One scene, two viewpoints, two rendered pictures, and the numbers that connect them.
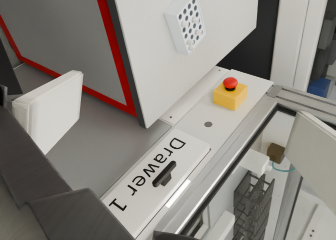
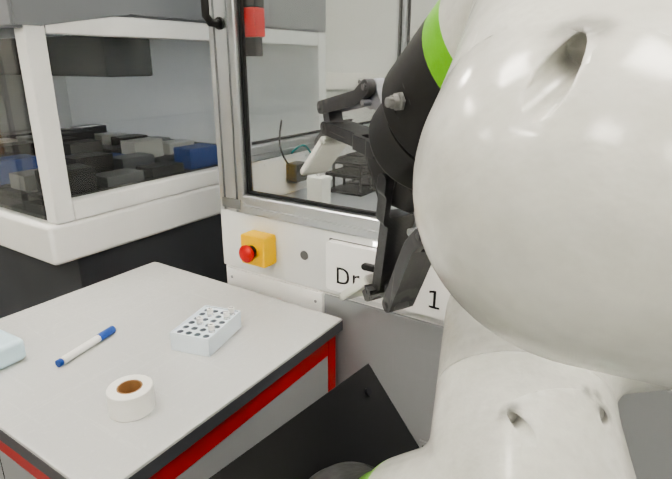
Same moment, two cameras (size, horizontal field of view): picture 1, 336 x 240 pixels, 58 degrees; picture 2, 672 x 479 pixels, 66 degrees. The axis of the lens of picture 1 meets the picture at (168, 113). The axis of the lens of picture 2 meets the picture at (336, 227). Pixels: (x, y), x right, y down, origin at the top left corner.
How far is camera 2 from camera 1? 35 cm
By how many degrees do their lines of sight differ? 15
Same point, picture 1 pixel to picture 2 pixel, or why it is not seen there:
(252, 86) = (236, 229)
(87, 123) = not seen: hidden behind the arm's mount
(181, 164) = (360, 259)
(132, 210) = (430, 282)
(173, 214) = not seen: hidden behind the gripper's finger
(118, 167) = (399, 325)
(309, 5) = (105, 211)
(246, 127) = (288, 213)
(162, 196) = not seen: hidden behind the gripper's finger
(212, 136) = (314, 243)
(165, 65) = (263, 330)
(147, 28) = (236, 364)
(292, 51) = (164, 206)
